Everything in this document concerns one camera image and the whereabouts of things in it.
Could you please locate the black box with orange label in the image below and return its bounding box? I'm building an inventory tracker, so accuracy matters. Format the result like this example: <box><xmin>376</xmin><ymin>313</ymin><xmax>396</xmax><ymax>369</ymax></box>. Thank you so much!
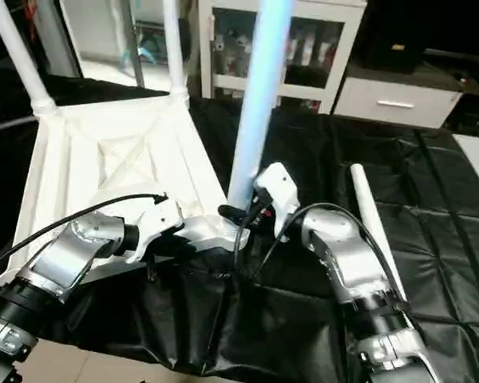
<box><xmin>361</xmin><ymin>0</ymin><xmax>426</xmax><ymax>75</ymax></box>

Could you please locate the light blue plastic stand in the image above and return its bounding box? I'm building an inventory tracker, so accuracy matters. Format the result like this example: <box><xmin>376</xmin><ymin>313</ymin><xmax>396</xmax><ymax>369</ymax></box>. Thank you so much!
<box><xmin>119</xmin><ymin>34</ymin><xmax>160</xmax><ymax>65</ymax></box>

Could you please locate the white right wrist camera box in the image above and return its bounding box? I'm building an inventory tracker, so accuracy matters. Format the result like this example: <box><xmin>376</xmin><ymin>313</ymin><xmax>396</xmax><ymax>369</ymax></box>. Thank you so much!
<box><xmin>253</xmin><ymin>161</ymin><xmax>301</xmax><ymax>244</ymax></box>

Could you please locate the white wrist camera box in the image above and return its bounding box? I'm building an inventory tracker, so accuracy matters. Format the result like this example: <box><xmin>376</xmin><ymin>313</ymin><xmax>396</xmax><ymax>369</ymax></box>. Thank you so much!
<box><xmin>253</xmin><ymin>161</ymin><xmax>301</xmax><ymax>244</ymax></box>
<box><xmin>124</xmin><ymin>195</ymin><xmax>184</xmax><ymax>264</ymax></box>

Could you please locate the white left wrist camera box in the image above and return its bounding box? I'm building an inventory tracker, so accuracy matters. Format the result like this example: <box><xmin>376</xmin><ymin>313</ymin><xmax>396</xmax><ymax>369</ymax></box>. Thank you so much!
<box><xmin>124</xmin><ymin>195</ymin><xmax>184</xmax><ymax>264</ymax></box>

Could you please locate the white glass-door cabinet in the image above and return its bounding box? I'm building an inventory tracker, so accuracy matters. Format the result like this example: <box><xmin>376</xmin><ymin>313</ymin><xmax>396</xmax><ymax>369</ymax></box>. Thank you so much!
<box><xmin>199</xmin><ymin>0</ymin><xmax>366</xmax><ymax>115</ymax></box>

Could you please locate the black TV stand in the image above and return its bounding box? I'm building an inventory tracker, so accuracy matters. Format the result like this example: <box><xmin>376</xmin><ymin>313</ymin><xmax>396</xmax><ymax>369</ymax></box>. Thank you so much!
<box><xmin>422</xmin><ymin>47</ymin><xmax>479</xmax><ymax>95</ymax></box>

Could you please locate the black mat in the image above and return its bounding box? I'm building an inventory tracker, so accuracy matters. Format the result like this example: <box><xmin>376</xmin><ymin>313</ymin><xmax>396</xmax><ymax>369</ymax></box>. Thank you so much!
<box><xmin>0</xmin><ymin>75</ymin><xmax>479</xmax><ymax>383</ymax></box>

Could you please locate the white drawer unit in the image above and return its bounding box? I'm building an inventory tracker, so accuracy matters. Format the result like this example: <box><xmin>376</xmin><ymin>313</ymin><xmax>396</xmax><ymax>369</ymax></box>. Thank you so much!
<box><xmin>334</xmin><ymin>77</ymin><xmax>464</xmax><ymax>129</ymax></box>

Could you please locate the white plastic table top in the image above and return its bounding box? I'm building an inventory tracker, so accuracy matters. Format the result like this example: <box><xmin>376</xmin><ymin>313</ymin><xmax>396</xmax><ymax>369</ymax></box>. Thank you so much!
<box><xmin>0</xmin><ymin>93</ymin><xmax>251</xmax><ymax>302</ymax></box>

